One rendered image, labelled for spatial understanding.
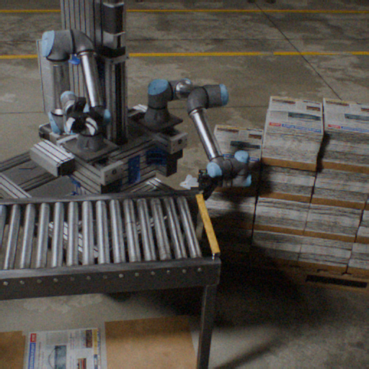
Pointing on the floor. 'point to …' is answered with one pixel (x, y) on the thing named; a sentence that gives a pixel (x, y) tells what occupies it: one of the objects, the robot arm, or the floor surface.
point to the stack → (290, 218)
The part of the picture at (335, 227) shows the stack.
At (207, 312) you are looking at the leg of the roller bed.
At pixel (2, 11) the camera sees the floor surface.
